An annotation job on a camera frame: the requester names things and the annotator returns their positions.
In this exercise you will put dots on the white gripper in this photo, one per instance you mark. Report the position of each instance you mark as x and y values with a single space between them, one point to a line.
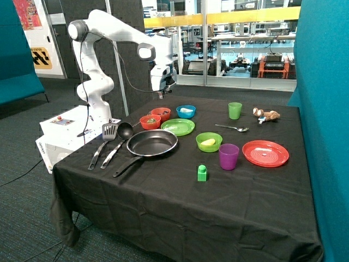
163 78

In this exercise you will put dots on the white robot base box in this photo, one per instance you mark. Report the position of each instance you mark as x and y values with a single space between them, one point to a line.
65 133

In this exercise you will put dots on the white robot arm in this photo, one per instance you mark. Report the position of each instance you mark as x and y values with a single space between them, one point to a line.
84 33

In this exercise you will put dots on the green plate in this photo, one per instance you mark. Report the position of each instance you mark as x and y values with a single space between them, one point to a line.
179 126

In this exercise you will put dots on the red plate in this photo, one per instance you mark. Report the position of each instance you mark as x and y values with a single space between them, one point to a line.
265 153

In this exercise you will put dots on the rear red bowl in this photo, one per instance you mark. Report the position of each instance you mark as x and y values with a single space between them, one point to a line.
158 111

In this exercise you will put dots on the red bowl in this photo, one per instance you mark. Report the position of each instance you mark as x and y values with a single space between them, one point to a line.
150 126
158 111

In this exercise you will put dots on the white toy food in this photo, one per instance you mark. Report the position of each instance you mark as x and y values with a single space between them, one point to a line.
185 110

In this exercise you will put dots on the blue bowl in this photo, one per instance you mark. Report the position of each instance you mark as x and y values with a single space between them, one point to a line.
186 115

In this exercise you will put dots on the front red bowl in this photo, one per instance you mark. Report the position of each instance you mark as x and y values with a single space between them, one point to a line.
150 126

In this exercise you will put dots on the black frying pan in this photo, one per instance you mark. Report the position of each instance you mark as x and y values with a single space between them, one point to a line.
148 143

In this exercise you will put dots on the black ladle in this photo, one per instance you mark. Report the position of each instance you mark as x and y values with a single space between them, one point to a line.
125 131

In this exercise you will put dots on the green bowl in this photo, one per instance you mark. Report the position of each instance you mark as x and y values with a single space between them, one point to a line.
207 135

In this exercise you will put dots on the black slotted spatula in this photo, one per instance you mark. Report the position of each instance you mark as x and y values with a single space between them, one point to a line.
109 132

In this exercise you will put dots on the yellow toy food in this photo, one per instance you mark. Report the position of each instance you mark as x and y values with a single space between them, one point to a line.
208 142

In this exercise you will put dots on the green cup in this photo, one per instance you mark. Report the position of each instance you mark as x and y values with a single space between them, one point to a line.
234 110

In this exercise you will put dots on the metal spoon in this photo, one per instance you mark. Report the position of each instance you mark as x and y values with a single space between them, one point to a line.
239 129

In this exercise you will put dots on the purple cup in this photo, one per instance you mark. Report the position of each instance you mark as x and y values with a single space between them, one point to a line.
228 155

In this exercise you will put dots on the black tablecloth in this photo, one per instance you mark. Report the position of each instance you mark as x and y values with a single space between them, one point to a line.
250 213

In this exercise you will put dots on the green toy block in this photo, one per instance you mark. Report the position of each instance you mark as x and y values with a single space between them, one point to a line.
202 173

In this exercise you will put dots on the brown plush toy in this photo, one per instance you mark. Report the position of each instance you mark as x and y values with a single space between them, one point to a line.
265 116

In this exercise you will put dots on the yellow black sign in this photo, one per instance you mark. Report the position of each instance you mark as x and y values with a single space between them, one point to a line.
41 58

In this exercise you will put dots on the teal sofa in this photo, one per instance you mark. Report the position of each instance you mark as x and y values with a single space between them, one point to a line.
18 77

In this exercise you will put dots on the teal partition panel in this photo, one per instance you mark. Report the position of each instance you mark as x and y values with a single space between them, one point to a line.
321 54

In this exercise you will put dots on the red wall poster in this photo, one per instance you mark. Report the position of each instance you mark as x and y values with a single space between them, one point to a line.
28 14

